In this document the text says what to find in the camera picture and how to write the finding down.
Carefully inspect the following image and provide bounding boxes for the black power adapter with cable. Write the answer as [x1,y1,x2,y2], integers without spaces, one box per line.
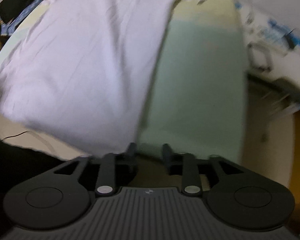
[283,28,298,50]

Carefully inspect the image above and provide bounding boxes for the blue white checkered cloth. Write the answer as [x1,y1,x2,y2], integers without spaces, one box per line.
[0,0,43,36]

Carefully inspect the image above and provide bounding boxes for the white t-shirt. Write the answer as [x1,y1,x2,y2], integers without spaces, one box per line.
[0,0,177,156]

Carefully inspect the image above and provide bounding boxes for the white power strip blue sockets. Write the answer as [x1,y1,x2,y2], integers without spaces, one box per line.
[247,21,281,43]

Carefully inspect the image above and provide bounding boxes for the yellow green baby blanket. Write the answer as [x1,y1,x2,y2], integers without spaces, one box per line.
[0,0,248,163]

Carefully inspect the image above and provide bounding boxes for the black wire bracket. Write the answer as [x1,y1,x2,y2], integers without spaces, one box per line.
[247,42,273,72]

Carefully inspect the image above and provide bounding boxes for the black bag at left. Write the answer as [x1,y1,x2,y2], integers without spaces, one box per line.
[0,0,35,24]

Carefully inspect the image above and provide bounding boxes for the white side desk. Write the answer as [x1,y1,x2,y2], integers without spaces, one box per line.
[235,2,300,88]

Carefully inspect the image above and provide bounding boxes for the blue tray on desk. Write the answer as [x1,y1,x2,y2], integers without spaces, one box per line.
[268,18,300,49]

